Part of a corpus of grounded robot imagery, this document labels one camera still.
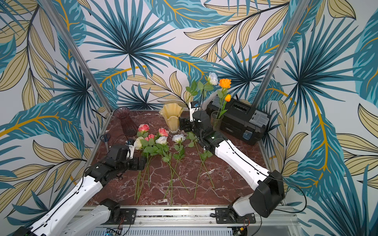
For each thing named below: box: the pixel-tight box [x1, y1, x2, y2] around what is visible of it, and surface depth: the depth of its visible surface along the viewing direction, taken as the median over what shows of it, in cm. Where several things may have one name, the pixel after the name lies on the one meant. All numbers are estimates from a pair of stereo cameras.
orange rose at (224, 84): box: [216, 78, 232, 119], surface depth 88 cm
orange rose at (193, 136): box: [187, 131, 216, 189], surface depth 98 cm
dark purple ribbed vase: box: [114, 106, 139, 137], surface depth 96 cm
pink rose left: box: [136, 123, 151, 138], surface depth 105 cm
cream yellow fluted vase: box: [158, 102, 183, 135], surface depth 96 cm
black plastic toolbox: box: [205, 94, 271, 146], surface depth 95 cm
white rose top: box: [185, 71, 219, 111], surface depth 83 cm
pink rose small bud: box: [158, 127, 169, 137], surface depth 104 cm
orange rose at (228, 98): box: [218, 93, 232, 119], surface depth 88 cm
